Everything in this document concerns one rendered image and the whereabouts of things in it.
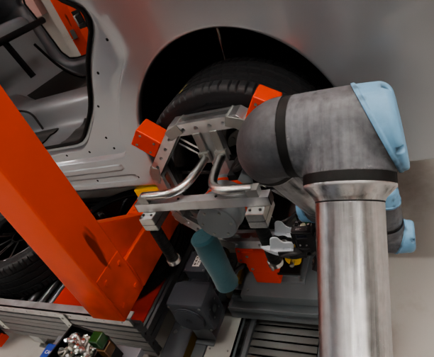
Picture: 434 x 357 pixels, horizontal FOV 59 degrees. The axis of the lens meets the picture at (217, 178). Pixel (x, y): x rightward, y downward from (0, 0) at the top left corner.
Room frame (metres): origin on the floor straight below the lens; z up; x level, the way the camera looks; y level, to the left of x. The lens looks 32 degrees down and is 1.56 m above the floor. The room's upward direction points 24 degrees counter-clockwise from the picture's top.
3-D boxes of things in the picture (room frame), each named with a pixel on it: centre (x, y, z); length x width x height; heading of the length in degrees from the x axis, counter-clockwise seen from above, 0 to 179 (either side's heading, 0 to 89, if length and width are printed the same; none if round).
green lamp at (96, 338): (0.88, 0.56, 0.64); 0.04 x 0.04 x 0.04; 57
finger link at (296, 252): (0.70, -0.11, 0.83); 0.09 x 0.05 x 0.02; 65
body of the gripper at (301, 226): (0.69, -0.17, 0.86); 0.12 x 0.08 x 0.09; 57
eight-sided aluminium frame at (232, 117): (1.06, -0.04, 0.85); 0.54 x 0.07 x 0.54; 57
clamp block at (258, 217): (0.79, -0.07, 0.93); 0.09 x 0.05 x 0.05; 147
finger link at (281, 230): (0.77, -0.10, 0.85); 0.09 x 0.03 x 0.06; 48
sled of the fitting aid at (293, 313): (1.21, -0.11, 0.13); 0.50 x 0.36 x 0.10; 57
